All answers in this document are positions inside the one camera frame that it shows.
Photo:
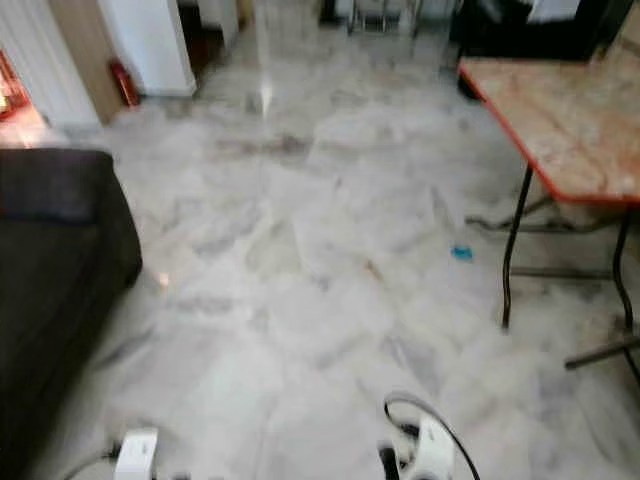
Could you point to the dark grey two-seat sofa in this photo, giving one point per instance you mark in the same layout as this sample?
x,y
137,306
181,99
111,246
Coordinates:
x,y
60,290

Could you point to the small blue object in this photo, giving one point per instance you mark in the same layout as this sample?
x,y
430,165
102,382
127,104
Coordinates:
x,y
462,253

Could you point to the orange-edged marble folding table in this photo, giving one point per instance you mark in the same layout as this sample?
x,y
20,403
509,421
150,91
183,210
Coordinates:
x,y
570,120

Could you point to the black cabinet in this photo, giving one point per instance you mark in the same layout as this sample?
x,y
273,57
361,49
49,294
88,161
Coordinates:
x,y
490,30

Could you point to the red fire extinguisher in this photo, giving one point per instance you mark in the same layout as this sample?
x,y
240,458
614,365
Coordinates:
x,y
125,83

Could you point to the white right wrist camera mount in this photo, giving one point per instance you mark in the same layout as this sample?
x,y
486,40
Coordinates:
x,y
433,455

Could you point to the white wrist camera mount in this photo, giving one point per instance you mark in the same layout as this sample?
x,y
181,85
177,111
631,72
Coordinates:
x,y
433,455
137,455

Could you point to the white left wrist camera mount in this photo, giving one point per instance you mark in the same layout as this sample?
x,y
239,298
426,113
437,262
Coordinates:
x,y
137,455

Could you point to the metal frame chair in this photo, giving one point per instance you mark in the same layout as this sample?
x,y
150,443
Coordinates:
x,y
355,18

